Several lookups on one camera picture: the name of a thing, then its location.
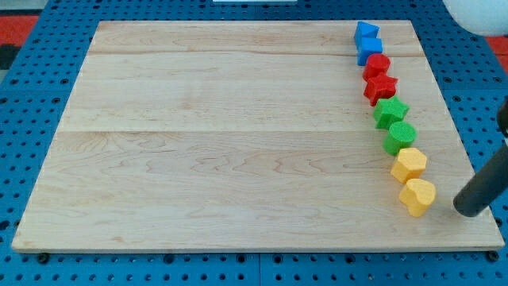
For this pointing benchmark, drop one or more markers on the yellow heart block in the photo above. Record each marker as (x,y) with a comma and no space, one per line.
(417,195)

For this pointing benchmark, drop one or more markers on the red cylinder block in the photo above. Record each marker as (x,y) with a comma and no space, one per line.
(376,64)

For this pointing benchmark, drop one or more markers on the yellow hexagon block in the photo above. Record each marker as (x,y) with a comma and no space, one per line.
(410,163)

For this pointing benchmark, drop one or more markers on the blue triangle block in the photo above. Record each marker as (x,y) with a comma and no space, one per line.
(365,30)

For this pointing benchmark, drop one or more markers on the blue cube block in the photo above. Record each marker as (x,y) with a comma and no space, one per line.
(367,47)

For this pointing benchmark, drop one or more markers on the green star block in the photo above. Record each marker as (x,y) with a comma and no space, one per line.
(389,111)

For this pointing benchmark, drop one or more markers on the red star block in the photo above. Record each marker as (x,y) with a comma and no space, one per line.
(379,87)

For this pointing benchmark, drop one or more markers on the wooden board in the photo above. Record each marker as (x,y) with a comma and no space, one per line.
(243,136)

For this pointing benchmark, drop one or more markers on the green cylinder block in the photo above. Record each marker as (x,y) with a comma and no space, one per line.
(399,136)

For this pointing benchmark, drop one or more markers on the white round object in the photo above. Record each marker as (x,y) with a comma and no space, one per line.
(486,18)

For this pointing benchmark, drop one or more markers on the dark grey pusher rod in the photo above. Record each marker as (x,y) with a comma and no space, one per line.
(490,181)

